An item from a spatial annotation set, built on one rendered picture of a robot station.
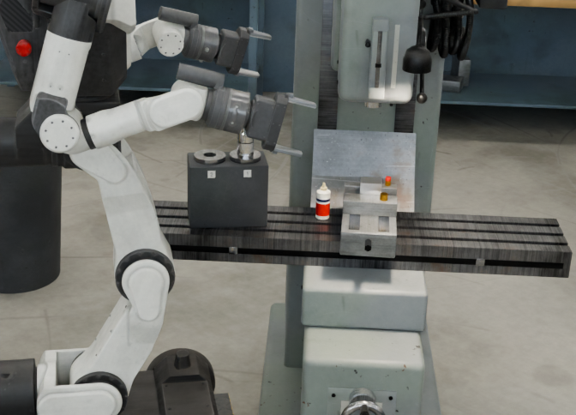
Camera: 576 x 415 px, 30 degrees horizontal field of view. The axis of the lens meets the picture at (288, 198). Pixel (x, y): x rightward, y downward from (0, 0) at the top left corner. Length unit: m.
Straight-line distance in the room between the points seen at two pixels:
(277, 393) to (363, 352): 0.81
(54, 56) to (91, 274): 2.74
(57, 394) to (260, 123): 0.90
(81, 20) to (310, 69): 1.30
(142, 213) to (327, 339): 0.68
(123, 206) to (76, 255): 2.52
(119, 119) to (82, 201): 3.40
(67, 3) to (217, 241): 1.07
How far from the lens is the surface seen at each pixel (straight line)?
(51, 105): 2.15
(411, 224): 3.11
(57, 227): 4.68
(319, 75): 3.30
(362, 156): 3.34
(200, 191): 2.97
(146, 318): 2.57
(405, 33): 2.80
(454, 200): 5.70
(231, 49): 2.70
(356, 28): 2.79
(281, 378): 3.68
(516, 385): 4.15
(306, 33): 3.27
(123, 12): 2.27
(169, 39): 2.62
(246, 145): 2.98
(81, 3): 2.12
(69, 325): 4.42
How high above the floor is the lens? 2.18
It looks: 23 degrees down
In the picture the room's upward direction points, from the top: 2 degrees clockwise
